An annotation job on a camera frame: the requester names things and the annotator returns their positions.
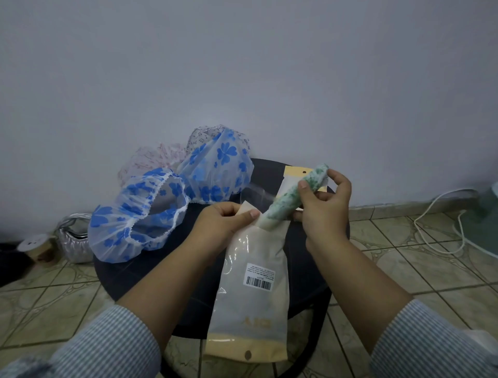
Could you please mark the person's left hand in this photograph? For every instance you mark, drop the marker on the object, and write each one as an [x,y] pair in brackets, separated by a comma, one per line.
[214,229]

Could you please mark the person's right hand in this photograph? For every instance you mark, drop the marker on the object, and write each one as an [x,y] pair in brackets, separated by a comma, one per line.
[327,218]

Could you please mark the green print shower cap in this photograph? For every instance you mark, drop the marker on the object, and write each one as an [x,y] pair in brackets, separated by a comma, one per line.
[288,198]

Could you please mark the stack of yellow small pouches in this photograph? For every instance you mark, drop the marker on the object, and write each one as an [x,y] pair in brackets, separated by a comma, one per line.
[292,171]

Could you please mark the blue flower shower cap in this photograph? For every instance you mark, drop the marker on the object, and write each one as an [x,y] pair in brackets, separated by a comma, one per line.
[113,233]
[221,167]

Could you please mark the cream packet with barcode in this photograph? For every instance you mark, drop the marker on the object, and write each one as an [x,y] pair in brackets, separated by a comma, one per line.
[253,311]

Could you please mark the pink print shower cap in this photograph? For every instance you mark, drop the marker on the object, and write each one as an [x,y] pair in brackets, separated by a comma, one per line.
[148,157]

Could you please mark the person's right forearm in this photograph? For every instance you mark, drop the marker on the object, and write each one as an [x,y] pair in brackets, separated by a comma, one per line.
[362,288]

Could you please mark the person's left forearm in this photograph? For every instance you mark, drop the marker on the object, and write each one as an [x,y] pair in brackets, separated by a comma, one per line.
[163,284]

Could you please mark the black round side table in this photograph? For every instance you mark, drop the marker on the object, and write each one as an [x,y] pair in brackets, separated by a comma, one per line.
[303,272]

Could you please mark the silver quilted handbag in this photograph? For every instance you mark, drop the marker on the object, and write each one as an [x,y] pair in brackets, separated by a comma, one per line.
[76,241]

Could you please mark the pale green appliance base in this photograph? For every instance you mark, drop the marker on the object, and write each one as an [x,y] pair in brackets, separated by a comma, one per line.
[482,226]

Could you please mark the ribbon spool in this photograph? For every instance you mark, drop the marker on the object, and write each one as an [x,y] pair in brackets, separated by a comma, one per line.
[35,247]

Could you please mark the black bag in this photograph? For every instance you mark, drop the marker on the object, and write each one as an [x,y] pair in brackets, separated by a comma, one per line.
[13,265]

